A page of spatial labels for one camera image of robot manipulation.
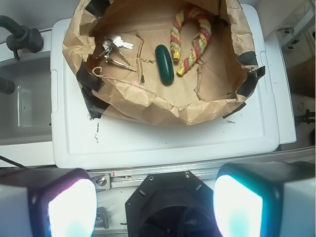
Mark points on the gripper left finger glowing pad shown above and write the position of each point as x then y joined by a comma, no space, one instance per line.
47,202

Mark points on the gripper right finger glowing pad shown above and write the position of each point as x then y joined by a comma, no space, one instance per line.
266,199

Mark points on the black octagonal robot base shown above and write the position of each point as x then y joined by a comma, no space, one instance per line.
174,204

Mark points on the white plastic bin lid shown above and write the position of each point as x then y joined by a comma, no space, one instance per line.
108,142

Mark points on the translucent plastic bin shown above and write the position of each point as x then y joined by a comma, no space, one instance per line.
25,114

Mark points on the dark green oblong case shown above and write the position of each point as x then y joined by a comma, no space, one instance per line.
165,66

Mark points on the crumpled brown paper bag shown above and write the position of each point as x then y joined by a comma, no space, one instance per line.
110,48

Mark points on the grey clamp handle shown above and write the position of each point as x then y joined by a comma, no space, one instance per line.
21,37

